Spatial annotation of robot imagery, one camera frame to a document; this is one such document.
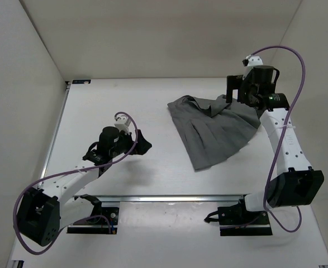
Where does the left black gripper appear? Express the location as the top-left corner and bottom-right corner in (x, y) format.
(111, 128), (152, 155)

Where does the grey pleated skirt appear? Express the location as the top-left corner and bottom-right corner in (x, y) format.
(167, 94), (260, 171)

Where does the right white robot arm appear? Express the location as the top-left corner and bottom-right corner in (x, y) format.
(205, 65), (324, 229)

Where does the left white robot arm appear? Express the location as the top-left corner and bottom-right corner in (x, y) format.
(15, 126), (152, 247)

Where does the left blue corner label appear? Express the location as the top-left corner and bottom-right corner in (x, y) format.
(72, 79), (91, 84)

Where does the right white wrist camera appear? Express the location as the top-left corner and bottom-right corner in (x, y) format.
(243, 55), (263, 68)

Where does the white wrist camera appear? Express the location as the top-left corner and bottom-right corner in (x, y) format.
(114, 114), (131, 135)
(243, 55), (263, 68)

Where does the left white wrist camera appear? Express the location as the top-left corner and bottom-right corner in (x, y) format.
(114, 114), (131, 135)

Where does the aluminium front rail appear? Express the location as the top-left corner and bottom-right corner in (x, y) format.
(94, 195), (242, 203)

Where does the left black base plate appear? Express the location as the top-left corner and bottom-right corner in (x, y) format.
(66, 202), (120, 235)

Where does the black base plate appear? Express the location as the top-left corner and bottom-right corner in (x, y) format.
(218, 205), (273, 237)
(66, 202), (120, 235)

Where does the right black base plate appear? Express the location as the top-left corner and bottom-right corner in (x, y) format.
(218, 205), (273, 237)

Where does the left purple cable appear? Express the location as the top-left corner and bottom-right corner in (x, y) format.
(13, 111), (139, 255)

